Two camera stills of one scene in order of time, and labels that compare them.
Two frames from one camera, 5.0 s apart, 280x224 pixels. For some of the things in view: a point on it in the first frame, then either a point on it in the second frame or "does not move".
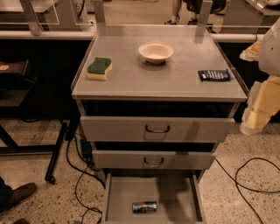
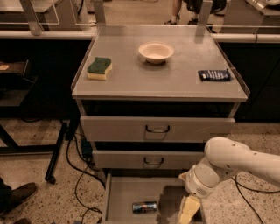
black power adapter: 87,150 does not move
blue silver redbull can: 144,206 does not move
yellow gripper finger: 263,102 to 188,207
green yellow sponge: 99,69 does not move
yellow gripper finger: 252,52 to 183,176
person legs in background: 193,5 does not move
